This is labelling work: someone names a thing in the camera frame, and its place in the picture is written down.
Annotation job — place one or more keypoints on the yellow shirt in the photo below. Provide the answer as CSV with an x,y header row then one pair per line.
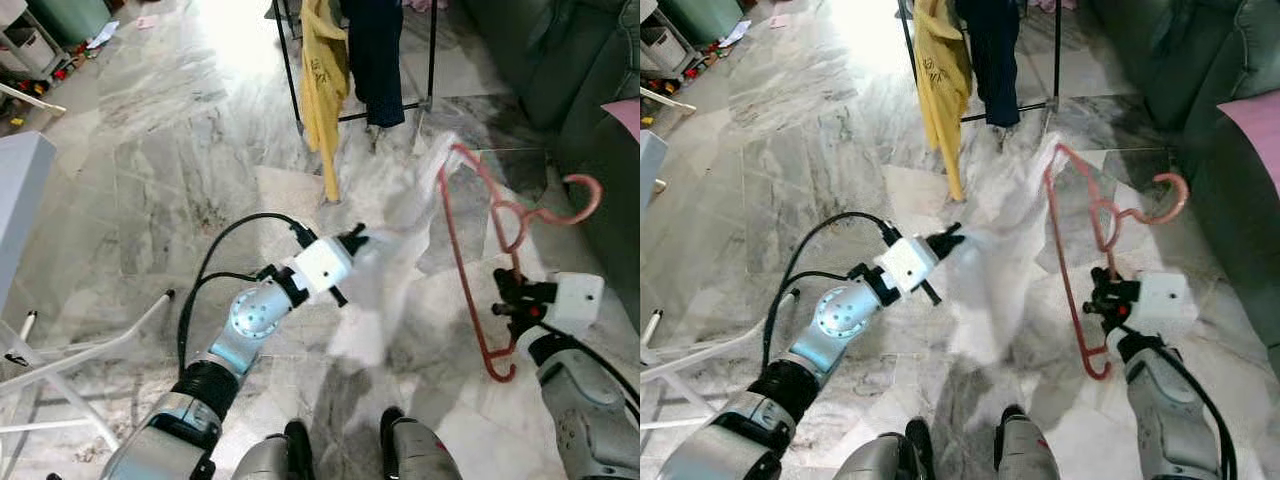
x,y
940,90
325,90

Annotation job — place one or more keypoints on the pink paper sheet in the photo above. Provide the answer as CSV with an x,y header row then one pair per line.
x,y
146,22
779,21

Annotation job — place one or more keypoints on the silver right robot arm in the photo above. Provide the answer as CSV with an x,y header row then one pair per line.
x,y
1160,420
585,410

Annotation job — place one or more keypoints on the pink mat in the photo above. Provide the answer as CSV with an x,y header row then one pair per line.
x,y
1255,135
625,118

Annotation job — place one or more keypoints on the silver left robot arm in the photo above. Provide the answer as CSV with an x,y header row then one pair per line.
x,y
840,312
255,312

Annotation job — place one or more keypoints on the white paper sheet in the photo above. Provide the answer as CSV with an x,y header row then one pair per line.
x,y
102,36
733,34

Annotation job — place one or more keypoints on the green plastic bin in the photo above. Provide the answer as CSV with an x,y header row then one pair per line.
x,y
700,18
70,18

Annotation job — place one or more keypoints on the white garment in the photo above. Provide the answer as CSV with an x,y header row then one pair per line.
x,y
990,290
385,290

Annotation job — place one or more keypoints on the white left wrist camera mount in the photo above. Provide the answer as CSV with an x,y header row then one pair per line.
x,y
322,265
908,263

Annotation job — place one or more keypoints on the pale wooden stick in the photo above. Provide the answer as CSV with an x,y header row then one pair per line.
x,y
30,96
668,98

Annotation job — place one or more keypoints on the red plastic clothes hanger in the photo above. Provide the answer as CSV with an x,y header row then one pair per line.
x,y
1183,195
597,197

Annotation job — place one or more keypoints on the storage shelf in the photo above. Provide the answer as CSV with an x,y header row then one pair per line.
x,y
665,50
30,45

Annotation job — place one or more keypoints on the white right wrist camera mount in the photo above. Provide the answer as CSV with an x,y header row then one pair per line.
x,y
575,300
1165,302

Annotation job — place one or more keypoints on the dark navy garment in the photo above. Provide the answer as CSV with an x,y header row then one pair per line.
x,y
992,60
375,60

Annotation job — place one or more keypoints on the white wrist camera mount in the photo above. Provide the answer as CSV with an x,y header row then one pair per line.
x,y
1165,302
575,300
908,263
322,265

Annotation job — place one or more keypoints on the pink cloth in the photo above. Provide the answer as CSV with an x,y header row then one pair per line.
x,y
425,4
1050,4

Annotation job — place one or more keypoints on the grey green leather sofa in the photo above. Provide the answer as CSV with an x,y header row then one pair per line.
x,y
1180,70
560,70

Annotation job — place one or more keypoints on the black clothes rack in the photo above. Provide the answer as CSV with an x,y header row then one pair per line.
x,y
1056,60
432,60

